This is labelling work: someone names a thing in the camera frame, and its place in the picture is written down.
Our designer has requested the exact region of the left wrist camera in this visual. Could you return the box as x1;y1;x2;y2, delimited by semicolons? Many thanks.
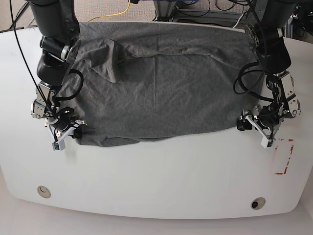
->
261;137;274;148

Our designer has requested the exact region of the left table grommet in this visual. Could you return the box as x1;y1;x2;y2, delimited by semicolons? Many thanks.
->
37;186;51;199

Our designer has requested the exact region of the right table grommet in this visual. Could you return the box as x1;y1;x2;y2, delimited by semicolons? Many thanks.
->
250;197;266;210

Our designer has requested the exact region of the yellow cable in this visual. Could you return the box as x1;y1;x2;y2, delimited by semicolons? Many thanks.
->
88;0;130;22

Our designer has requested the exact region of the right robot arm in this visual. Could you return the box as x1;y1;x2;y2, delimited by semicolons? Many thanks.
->
27;0;86;150

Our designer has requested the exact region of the red tape rectangle marking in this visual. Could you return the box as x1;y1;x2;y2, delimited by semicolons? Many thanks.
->
272;139;295;175

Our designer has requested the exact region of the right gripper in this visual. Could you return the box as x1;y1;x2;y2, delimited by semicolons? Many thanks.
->
47;115;87;142

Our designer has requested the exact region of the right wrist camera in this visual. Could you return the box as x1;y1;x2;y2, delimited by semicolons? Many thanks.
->
52;140;66;151

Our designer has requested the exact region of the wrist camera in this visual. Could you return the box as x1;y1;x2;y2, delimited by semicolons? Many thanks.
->
52;140;66;151
261;137;274;148

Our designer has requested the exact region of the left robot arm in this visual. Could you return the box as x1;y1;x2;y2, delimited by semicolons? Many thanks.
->
233;0;301;148

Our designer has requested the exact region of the table grommet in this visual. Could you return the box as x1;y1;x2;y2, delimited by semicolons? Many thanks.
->
250;197;266;210
37;186;51;199

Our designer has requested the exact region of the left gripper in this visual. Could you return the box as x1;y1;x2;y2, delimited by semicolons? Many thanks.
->
237;104;284;141

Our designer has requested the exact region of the grey t-shirt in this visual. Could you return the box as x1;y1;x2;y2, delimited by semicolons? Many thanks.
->
62;22;258;147

